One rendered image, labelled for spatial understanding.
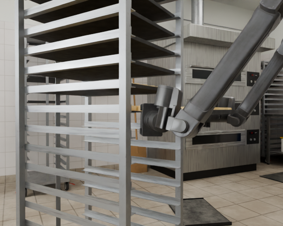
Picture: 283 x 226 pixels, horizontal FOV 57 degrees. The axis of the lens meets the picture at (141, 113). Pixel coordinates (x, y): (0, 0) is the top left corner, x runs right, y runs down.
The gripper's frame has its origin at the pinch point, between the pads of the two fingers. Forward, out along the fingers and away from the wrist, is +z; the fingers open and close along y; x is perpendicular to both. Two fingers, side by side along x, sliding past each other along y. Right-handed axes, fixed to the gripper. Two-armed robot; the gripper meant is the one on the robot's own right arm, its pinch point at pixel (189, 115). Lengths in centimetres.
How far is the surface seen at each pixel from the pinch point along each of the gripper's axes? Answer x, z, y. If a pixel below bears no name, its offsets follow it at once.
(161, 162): -11.7, 9.5, -24.1
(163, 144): -10.9, 8.6, -15.1
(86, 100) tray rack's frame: -49, 46, 6
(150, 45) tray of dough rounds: 8.7, 21.7, 29.5
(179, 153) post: -5.0, 2.4, -18.6
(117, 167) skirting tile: -288, -5, -99
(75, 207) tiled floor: -144, 54, -99
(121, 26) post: 24, 36, 32
